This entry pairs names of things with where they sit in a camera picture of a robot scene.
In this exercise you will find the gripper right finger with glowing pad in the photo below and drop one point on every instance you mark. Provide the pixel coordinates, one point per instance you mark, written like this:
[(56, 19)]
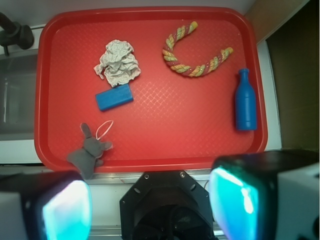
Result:
[(272, 195)]

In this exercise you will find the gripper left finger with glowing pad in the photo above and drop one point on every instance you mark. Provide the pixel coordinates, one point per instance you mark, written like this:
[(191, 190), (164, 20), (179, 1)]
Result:
[(45, 206)]

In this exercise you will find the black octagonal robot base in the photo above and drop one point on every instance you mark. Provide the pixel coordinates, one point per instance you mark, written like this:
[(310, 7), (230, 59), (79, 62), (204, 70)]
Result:
[(166, 205)]

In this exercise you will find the blue plastic bottle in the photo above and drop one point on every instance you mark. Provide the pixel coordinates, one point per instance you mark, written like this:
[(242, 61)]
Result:
[(245, 103)]

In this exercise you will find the grey plush bunny toy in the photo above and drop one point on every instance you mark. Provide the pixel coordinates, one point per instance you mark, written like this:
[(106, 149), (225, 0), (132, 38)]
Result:
[(87, 158)]

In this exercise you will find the blue rectangular block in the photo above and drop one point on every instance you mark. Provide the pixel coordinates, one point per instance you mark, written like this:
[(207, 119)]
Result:
[(114, 97)]

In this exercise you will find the stainless steel sink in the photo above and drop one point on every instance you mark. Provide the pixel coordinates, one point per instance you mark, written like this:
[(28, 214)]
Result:
[(17, 95)]

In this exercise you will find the red plastic tray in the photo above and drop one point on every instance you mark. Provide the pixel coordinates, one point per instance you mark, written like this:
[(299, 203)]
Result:
[(174, 122)]

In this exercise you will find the crumpled white paper ball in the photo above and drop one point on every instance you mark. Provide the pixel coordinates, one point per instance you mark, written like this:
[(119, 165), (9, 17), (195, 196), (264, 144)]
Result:
[(118, 65)]

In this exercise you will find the dark metal faucet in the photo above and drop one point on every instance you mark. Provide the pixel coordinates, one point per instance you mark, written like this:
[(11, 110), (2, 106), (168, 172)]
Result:
[(13, 33)]

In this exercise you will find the twisted multicolour rope toy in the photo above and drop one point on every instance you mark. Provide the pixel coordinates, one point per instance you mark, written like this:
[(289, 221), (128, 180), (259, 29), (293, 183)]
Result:
[(186, 70)]

